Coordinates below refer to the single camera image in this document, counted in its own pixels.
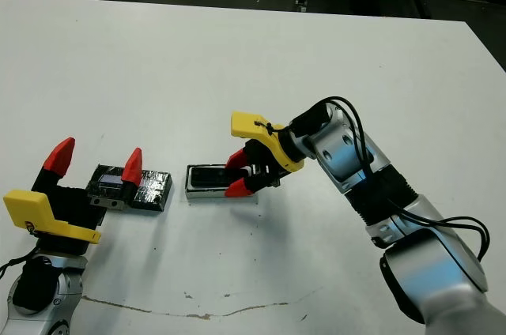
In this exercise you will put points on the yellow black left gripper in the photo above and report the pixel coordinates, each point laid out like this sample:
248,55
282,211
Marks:
75,208

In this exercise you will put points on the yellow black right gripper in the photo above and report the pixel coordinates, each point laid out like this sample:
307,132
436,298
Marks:
261,129

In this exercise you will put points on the slim black camera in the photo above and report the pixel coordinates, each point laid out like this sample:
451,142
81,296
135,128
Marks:
209,177

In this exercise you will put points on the black taped box lid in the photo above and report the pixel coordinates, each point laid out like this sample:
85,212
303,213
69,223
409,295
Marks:
152,189

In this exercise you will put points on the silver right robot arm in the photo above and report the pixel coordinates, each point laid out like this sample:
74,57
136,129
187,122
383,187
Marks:
415,272

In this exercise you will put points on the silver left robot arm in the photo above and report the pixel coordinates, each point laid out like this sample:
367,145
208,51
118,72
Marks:
67,287

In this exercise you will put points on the white camera box base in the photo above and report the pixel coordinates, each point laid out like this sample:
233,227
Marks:
205,194

